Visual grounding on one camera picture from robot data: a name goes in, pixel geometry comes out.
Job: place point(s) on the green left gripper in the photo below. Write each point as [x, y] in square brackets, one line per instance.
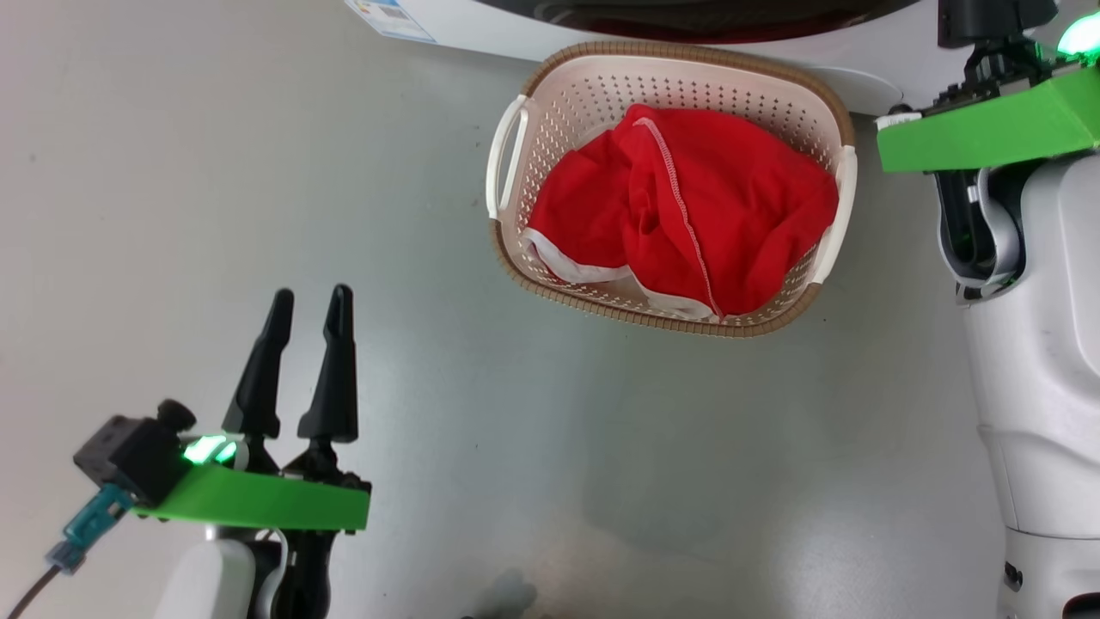
[258, 499]

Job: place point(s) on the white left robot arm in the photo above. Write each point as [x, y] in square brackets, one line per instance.
[206, 585]

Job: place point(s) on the round white filter cover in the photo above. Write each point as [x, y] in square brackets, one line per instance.
[868, 90]

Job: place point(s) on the blue energy label sticker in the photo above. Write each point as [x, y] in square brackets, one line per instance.
[391, 17]

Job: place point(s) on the cream basket with brown rim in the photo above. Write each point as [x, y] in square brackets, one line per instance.
[584, 94]

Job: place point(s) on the red and white garment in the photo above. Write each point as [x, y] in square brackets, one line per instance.
[730, 198]

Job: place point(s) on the washing machine glass door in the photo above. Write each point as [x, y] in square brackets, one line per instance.
[687, 17]

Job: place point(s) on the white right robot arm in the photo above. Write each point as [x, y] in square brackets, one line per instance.
[1048, 344]

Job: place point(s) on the white front-load washing machine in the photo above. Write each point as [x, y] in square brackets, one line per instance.
[481, 26]

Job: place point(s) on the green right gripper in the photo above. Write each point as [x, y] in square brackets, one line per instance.
[988, 129]

